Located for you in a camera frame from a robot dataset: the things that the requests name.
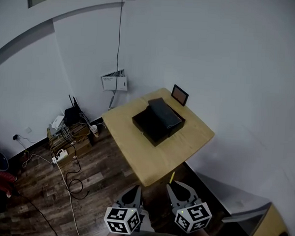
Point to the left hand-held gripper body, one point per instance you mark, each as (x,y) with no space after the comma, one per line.
(122,219)

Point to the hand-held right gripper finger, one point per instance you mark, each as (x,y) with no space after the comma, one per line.
(173,196)
(187,188)

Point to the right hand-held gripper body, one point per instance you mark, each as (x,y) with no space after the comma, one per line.
(194,217)

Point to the yellow small item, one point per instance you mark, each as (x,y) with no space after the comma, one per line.
(171,178)

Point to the black box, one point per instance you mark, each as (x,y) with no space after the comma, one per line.
(149,128)

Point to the light wooden table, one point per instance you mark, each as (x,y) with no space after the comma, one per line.
(145,159)

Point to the paper cup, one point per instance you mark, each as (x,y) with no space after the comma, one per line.
(94,130)

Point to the white power strip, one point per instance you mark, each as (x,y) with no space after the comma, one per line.
(60,156)

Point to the black framed picture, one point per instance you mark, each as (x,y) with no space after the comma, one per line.
(179,95)

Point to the black router with antennas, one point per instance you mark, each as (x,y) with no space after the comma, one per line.
(72,116)

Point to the white network device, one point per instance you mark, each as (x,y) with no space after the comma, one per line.
(57,122)

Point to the white wall panel box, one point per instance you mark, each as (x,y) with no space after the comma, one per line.
(113,83)

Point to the white wall socket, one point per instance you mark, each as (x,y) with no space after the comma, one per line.
(29,130)

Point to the black wall plug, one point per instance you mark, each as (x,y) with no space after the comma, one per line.
(15,137)

